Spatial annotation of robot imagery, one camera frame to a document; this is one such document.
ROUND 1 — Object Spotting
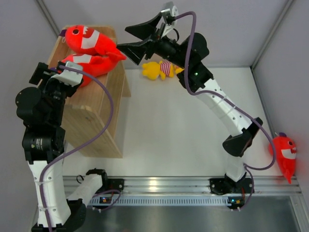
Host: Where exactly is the grey slotted cable duct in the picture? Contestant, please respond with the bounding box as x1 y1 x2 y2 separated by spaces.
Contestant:
89 196 231 206

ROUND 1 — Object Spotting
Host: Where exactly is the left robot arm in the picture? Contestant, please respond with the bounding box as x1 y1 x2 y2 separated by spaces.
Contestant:
15 61 109 232

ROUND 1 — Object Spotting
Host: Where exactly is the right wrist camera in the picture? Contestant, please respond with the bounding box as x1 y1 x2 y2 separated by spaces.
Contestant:
159 1 179 34

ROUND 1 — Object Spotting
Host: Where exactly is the wooden shelf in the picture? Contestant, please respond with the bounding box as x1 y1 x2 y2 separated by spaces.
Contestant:
49 27 130 158

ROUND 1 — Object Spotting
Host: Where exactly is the aluminium corner post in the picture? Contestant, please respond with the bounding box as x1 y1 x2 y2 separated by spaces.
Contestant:
251 0 296 70
35 0 60 37

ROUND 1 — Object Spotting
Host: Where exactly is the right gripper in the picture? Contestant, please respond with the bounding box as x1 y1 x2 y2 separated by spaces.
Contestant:
115 14 188 71

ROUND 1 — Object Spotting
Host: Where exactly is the yellow bear plush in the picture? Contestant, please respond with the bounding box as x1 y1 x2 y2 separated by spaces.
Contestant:
142 61 174 80
174 66 184 74

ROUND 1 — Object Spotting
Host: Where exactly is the red shark plush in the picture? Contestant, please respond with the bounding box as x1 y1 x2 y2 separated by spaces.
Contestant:
62 53 122 78
272 132 297 184
59 25 126 61

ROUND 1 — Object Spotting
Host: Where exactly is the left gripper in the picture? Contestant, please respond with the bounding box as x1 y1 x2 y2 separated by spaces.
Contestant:
31 62 77 125

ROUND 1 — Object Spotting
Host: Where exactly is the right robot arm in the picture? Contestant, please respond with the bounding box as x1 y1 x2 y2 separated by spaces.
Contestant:
117 13 263 195

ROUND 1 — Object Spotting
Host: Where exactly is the left aluminium corner post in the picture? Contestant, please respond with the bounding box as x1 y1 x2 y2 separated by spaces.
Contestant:
35 0 60 37

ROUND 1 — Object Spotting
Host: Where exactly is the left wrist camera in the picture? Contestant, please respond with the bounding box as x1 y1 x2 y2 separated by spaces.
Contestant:
51 61 83 87

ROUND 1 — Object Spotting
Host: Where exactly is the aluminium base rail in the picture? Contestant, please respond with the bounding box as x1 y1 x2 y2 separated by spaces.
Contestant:
61 175 300 194

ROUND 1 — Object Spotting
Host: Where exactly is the right aluminium corner post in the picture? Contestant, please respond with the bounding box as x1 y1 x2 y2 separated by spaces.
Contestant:
251 0 296 70

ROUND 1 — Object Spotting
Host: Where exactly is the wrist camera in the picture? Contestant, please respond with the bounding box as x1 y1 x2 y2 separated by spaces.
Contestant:
159 1 179 34
51 61 83 87

